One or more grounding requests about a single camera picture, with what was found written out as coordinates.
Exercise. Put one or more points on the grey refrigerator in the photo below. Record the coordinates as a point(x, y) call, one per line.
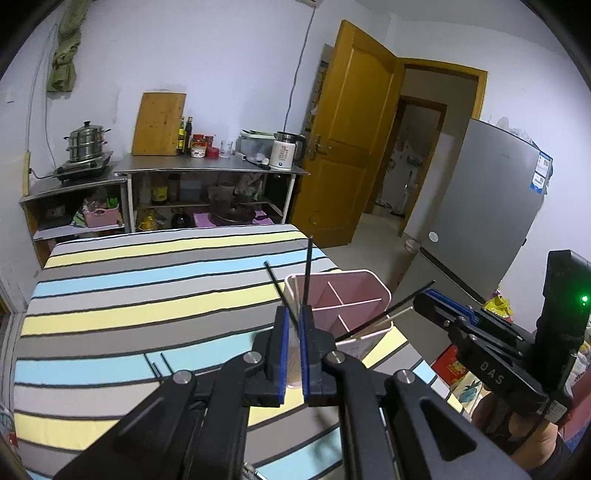
point(495, 193)

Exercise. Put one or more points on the wooden cutting board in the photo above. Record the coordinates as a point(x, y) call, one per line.
point(157, 124)

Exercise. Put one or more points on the low side shelf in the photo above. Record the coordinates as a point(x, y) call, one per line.
point(55, 212)

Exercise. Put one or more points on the red lidded jars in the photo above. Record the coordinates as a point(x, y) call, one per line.
point(201, 146)

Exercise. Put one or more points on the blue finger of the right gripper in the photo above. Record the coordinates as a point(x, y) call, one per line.
point(463, 310)
point(438, 313)

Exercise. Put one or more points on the steel steamer pot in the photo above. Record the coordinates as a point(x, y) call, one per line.
point(86, 142)

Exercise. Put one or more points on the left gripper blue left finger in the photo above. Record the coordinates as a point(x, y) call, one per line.
point(268, 385)

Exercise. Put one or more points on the person's right hand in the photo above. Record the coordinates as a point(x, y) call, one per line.
point(540, 436)

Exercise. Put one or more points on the green hanging cloth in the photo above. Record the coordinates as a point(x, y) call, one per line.
point(62, 75)

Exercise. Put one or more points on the steel kitchen counter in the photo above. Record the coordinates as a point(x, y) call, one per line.
point(208, 171)

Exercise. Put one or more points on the pink plastic utensil basket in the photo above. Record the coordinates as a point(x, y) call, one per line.
point(343, 302)

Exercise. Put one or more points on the white electric kettle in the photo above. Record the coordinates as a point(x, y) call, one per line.
point(288, 150)

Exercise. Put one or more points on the dark sauce bottles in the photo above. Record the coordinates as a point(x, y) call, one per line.
point(184, 135)

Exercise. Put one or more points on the cream chopstick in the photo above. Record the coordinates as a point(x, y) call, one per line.
point(391, 318)

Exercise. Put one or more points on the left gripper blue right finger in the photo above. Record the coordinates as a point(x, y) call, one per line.
point(318, 387)

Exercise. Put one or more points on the striped tablecloth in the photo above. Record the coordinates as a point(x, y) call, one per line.
point(103, 309)

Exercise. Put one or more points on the black chopstick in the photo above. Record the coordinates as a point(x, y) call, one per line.
point(385, 313)
point(307, 271)
point(166, 363)
point(280, 292)
point(156, 371)

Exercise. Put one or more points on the clear storage box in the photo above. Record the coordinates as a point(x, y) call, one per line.
point(254, 144)

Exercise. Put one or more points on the yellow wooden door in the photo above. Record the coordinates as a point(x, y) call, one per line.
point(349, 138)

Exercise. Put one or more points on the induction cooker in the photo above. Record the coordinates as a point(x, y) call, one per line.
point(71, 171)

